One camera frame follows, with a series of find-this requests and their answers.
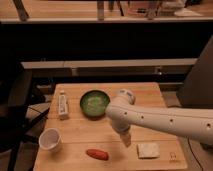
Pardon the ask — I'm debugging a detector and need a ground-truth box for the white paper cup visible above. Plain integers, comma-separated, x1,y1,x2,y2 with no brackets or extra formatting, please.
39,128,62,153

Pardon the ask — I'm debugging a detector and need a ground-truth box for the black cable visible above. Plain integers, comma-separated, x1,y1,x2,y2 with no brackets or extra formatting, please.
187,138,204,171

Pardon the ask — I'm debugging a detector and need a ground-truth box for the black office chair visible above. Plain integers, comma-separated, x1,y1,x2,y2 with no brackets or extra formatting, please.
0,59,51,154

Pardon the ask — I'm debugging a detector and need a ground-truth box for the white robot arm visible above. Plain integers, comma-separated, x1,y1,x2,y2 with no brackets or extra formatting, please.
105,89,213,145

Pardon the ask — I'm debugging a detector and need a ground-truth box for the white tube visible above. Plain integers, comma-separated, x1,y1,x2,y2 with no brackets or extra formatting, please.
58,90,69,120

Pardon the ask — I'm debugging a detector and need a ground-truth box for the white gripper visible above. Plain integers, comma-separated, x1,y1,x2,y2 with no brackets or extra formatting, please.
110,119,131,147

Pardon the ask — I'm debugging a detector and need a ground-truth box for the red pepper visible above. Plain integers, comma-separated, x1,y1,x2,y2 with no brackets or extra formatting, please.
86,149,109,161

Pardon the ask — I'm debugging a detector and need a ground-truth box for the white sponge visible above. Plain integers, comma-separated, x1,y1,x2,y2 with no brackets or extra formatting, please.
137,143,160,159

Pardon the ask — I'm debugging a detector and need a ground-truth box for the green bowl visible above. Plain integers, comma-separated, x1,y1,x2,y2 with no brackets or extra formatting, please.
80,90,110,118

